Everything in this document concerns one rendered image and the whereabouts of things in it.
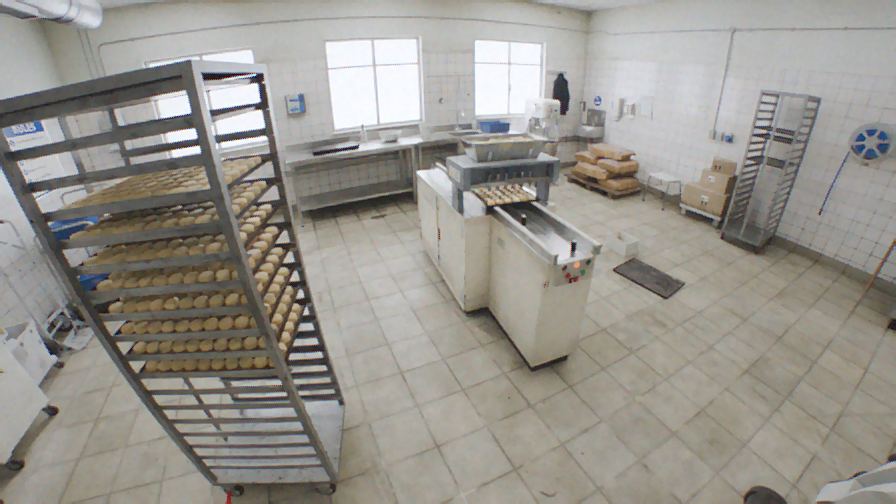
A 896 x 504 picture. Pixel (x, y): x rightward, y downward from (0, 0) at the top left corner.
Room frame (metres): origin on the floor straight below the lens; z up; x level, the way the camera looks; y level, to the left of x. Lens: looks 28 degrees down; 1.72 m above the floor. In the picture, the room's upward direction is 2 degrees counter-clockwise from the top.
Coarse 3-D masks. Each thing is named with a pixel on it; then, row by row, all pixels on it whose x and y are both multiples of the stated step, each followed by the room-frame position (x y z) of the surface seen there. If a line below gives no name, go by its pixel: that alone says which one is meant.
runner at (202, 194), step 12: (180, 192) 0.75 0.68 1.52; (192, 192) 0.75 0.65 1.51; (204, 192) 0.76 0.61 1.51; (228, 192) 0.76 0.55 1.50; (108, 204) 0.72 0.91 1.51; (120, 204) 0.72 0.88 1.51; (132, 204) 0.73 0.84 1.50; (144, 204) 0.73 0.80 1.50; (156, 204) 0.74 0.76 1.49; (168, 204) 0.74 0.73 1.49; (48, 216) 0.69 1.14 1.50; (60, 216) 0.70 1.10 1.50; (72, 216) 0.70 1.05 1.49; (84, 216) 0.71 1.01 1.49
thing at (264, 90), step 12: (264, 72) 1.18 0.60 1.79; (264, 84) 1.18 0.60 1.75; (264, 96) 1.18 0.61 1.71; (264, 120) 1.18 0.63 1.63; (276, 132) 1.21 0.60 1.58; (276, 144) 1.18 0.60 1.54; (276, 168) 1.18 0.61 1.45; (288, 204) 1.19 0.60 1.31; (288, 216) 1.18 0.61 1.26; (300, 252) 1.20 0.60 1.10; (300, 276) 1.18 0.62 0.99; (312, 300) 1.19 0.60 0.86; (312, 312) 1.18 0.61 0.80; (312, 324) 1.18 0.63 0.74
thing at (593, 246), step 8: (536, 208) 2.15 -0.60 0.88; (544, 208) 2.09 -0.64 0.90; (544, 216) 2.06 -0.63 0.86; (552, 216) 1.97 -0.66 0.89; (552, 224) 1.96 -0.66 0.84; (560, 224) 1.89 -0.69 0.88; (568, 224) 1.83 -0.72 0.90; (568, 232) 1.80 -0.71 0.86; (576, 232) 1.73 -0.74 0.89; (576, 240) 1.72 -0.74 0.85; (584, 240) 1.66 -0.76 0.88; (592, 240) 1.61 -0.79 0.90; (592, 248) 1.59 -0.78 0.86; (600, 248) 1.56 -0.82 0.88
